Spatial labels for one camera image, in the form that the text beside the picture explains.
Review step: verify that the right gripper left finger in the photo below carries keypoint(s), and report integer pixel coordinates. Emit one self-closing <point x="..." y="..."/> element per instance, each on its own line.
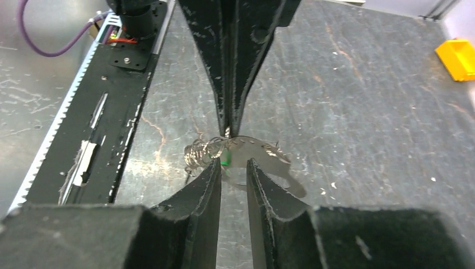
<point x="180" y="232"/>

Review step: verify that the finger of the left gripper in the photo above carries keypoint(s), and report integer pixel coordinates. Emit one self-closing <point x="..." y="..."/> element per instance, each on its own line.
<point x="208" y="22"/>
<point x="252" y="35"/>

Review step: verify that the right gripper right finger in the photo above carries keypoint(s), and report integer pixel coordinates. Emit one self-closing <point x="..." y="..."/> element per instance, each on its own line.
<point x="288" y="233"/>

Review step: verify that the metal keyring with tags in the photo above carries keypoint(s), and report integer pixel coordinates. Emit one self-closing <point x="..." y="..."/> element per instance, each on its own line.
<point x="235" y="152"/>

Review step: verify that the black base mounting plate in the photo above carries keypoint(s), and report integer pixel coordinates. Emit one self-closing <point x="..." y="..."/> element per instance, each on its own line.
<point x="128" y="90"/>

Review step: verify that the orange toy block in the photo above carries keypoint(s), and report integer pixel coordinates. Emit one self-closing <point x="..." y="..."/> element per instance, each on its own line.
<point x="457" y="56"/>

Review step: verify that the white cable duct rail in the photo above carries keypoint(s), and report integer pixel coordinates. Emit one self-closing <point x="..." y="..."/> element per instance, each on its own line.
<point x="78" y="152"/>

